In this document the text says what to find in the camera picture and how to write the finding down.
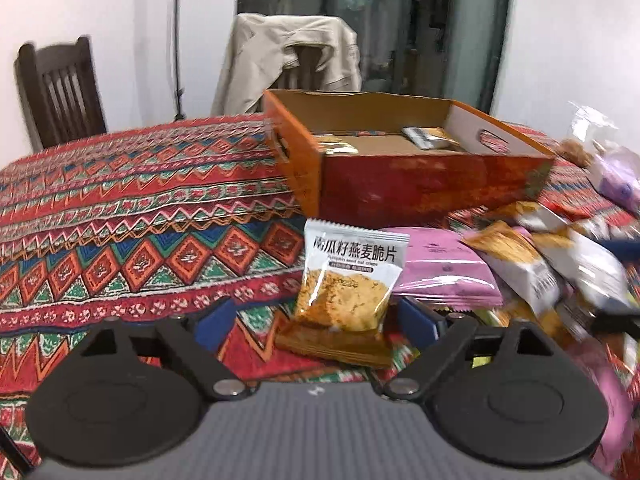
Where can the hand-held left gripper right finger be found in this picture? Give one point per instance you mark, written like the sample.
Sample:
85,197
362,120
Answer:
417,322

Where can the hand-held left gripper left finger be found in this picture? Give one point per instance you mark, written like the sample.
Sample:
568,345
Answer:
212,322

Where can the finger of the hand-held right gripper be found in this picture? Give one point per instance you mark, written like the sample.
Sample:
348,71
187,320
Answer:
622,247
617,322

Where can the white orange oat crisp packet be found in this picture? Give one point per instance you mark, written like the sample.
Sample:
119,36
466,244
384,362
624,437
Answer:
345,285

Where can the brown wafer packet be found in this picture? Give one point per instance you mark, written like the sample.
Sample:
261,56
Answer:
330,347

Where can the orange cardboard box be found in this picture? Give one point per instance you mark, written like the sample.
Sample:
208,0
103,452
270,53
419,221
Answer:
410,185

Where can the clear plastic bag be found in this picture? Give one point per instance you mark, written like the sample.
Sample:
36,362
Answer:
590,125

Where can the patterned red tablecloth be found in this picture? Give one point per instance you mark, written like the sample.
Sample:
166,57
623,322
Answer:
125,220

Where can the gold snack packet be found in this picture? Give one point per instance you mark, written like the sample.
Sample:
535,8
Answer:
337,145
432,137

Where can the wooden chair under jacket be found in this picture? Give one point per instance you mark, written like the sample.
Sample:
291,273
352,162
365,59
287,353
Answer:
300,72

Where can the beige jacket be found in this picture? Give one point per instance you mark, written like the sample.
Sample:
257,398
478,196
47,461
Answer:
250,60

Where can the dark wooden chair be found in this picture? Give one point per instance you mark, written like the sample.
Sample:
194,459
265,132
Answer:
60,95

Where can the black light stand pole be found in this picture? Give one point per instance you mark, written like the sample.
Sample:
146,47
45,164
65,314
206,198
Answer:
177,35

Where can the glass sliding doors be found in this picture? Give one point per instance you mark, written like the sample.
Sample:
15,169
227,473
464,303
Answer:
390,25

